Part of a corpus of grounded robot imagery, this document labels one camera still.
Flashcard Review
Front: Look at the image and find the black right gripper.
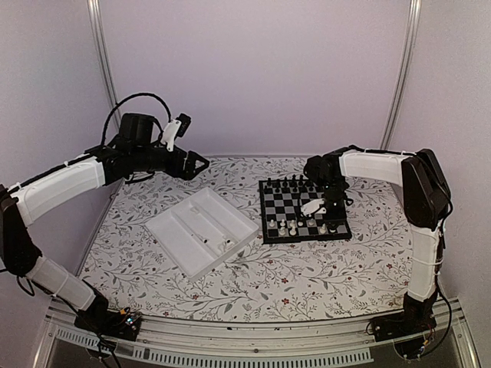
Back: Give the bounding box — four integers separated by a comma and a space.
321, 178, 348, 230

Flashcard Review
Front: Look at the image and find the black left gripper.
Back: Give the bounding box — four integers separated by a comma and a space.
132, 146, 210, 180

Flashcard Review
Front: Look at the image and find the black and silver chessboard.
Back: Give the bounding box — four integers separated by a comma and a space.
259, 175, 352, 244

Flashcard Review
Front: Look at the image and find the white plastic tray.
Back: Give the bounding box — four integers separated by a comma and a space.
145, 188, 259, 282

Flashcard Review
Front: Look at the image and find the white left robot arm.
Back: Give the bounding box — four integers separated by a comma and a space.
1, 113, 209, 333

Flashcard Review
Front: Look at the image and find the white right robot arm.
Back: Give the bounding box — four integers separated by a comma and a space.
301, 145, 453, 304

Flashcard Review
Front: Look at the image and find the black chess pawns row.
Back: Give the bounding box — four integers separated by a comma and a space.
264, 186, 318, 194

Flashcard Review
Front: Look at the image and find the black chess pieces back row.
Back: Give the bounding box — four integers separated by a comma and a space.
262, 174, 313, 188

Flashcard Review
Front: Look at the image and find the floral patterned table mat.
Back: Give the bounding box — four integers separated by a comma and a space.
81, 158, 412, 322

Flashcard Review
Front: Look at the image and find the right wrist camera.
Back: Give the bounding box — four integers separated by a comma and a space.
301, 198, 326, 217

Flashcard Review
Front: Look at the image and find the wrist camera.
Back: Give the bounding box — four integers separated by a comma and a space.
301, 198, 326, 217
160, 113, 192, 152

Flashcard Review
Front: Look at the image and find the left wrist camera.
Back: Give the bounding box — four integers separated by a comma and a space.
160, 113, 192, 152

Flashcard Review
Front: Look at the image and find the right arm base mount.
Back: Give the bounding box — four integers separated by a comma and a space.
367, 295, 437, 360

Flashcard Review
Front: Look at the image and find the front aluminium rail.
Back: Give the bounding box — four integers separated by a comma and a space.
33, 298, 482, 367

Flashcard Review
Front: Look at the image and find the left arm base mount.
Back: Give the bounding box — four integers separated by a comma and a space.
74, 298, 142, 341

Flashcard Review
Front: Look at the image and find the left aluminium frame post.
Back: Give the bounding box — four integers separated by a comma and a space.
86, 0, 120, 112

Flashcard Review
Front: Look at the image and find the aluminium frame post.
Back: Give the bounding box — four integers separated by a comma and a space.
86, 0, 120, 112
380, 0, 422, 150

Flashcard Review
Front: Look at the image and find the right aluminium frame post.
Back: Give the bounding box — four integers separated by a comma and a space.
380, 0, 422, 150

